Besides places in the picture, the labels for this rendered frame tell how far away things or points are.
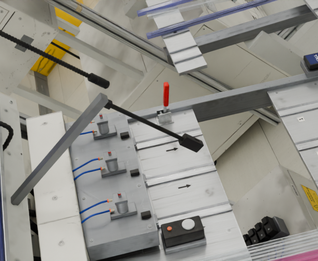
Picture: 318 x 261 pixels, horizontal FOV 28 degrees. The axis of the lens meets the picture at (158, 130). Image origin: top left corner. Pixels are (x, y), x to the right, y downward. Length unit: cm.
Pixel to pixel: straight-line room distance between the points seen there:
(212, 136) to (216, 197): 140
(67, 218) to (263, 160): 159
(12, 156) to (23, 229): 18
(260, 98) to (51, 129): 49
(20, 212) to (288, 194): 75
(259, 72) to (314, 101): 106
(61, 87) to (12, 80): 212
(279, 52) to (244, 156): 108
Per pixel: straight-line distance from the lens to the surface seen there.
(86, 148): 136
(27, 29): 223
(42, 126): 141
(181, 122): 147
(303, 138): 143
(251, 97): 153
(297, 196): 171
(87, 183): 130
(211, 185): 134
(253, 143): 278
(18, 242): 118
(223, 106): 152
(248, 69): 253
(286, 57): 179
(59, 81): 452
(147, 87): 245
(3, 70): 232
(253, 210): 177
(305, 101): 151
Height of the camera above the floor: 186
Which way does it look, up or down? 34 degrees down
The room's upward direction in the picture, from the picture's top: 65 degrees counter-clockwise
